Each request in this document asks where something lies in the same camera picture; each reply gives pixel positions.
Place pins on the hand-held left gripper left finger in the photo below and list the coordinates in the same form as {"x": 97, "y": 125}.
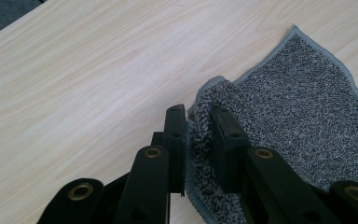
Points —
{"x": 175, "y": 146}

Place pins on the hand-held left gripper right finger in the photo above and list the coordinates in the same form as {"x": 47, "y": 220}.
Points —
{"x": 228, "y": 146}

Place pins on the grey speckled cloth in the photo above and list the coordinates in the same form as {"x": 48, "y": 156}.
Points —
{"x": 292, "y": 109}

